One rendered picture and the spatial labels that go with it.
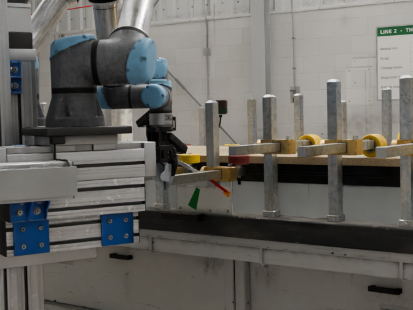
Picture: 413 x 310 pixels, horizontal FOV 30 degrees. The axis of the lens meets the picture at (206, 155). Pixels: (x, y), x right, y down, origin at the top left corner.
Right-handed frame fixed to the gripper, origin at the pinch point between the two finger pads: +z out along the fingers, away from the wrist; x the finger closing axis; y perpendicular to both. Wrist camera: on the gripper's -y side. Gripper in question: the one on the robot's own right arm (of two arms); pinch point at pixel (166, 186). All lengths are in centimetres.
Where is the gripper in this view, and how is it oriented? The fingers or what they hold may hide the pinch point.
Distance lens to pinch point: 257.2
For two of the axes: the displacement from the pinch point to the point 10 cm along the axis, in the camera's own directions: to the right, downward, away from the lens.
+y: -6.0, 0.6, -8.0
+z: 0.2, 10.0, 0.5
